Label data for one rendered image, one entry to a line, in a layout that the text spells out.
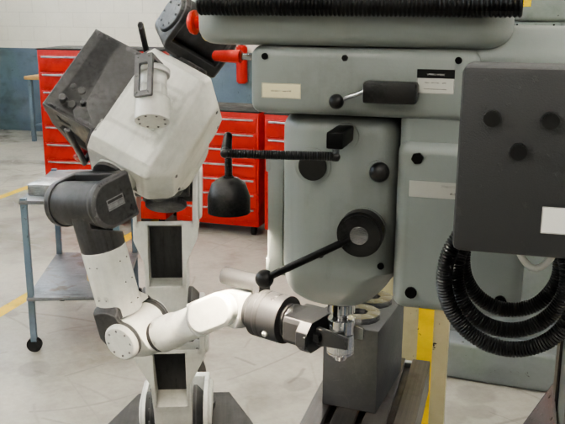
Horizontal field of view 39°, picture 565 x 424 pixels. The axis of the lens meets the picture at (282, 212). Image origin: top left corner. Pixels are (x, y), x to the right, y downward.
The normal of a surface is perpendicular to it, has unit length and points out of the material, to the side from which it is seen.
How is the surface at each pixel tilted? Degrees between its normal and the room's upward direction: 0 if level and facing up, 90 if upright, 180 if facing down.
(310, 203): 90
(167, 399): 28
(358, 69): 90
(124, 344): 98
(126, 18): 90
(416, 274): 90
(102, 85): 58
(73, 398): 0
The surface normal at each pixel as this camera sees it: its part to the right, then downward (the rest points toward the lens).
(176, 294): 0.05, 0.32
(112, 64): 0.05, -0.29
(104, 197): 0.82, 0.02
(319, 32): -0.27, 0.39
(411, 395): 0.00, -0.97
